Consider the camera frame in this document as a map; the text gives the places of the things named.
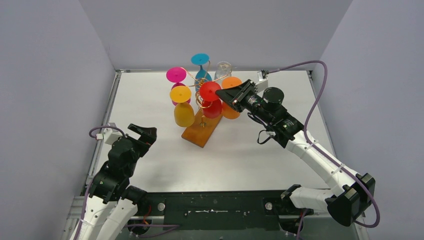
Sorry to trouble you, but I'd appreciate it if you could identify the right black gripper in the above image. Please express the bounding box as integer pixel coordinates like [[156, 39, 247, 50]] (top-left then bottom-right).
[[216, 79, 273, 124]]

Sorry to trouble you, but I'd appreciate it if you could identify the orange wine glass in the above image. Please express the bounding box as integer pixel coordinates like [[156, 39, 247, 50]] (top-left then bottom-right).
[[221, 76, 242, 120]]

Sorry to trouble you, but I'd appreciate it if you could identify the red wine glass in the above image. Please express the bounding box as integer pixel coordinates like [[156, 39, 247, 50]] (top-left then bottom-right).
[[199, 81, 222, 119]]

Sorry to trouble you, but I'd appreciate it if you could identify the gold wire rack wooden base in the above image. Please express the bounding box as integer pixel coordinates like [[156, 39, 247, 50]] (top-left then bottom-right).
[[180, 61, 233, 149]]

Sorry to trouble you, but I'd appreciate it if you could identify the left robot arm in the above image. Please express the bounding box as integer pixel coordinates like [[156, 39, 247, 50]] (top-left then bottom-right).
[[70, 123, 157, 240]]

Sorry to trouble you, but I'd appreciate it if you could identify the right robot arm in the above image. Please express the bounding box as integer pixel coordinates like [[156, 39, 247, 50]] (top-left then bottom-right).
[[215, 80, 376, 227]]

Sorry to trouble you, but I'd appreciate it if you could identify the clear patterned wine glass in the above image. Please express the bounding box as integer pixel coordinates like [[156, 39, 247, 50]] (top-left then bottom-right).
[[214, 61, 232, 81]]

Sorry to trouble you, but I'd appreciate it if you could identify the blue wine glass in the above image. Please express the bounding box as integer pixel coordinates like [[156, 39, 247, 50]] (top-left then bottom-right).
[[191, 53, 212, 92]]

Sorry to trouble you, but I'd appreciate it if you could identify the yellow wine glass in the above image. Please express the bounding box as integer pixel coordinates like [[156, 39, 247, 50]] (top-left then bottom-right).
[[169, 85, 195, 128]]

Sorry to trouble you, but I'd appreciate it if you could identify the magenta wine glass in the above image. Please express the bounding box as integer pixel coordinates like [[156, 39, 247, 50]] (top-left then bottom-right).
[[165, 67, 192, 106]]

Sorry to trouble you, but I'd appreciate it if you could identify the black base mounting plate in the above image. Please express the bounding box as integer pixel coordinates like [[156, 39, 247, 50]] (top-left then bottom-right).
[[81, 187, 365, 233]]

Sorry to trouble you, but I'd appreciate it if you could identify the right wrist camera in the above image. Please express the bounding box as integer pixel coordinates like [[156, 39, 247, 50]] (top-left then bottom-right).
[[255, 70, 269, 93]]

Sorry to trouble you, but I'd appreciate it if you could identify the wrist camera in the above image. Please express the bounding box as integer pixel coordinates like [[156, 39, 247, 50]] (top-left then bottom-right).
[[95, 130, 123, 145], [255, 70, 269, 93]]

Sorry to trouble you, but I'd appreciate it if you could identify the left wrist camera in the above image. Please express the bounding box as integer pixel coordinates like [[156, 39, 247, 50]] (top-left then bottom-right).
[[95, 130, 123, 145]]

